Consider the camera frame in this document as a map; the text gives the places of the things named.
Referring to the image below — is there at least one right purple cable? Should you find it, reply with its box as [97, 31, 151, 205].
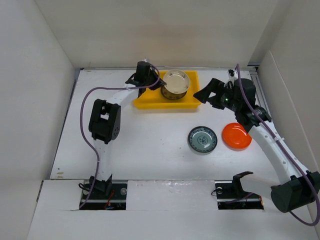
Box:
[224, 63, 320, 227]

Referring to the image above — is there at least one cream plate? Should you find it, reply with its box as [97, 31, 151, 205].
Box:
[162, 69, 191, 94]

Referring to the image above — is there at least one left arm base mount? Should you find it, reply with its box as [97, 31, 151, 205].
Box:
[79, 182, 128, 211]

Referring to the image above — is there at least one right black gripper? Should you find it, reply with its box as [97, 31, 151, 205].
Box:
[193, 77, 241, 113]

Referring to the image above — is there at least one yellow patterned plate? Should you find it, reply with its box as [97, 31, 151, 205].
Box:
[160, 86, 188, 101]

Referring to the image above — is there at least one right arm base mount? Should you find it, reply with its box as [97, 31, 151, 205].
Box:
[211, 181, 264, 210]

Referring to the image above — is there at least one purple cable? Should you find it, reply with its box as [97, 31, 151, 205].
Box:
[224, 63, 320, 227]
[71, 65, 161, 211]

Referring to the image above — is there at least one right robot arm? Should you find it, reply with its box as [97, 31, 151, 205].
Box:
[193, 78, 320, 213]

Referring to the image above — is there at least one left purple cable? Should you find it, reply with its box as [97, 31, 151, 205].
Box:
[71, 65, 161, 211]

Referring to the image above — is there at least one yellow plastic bin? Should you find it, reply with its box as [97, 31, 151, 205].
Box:
[133, 70, 201, 110]

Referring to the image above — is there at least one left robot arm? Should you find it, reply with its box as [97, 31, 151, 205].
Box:
[80, 61, 164, 199]

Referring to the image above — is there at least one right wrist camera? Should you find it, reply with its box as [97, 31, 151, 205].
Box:
[228, 69, 238, 82]

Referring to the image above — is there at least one blue white patterned plate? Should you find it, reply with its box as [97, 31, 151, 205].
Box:
[187, 126, 218, 156]

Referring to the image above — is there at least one orange plate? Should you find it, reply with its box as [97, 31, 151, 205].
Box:
[221, 122, 252, 151]

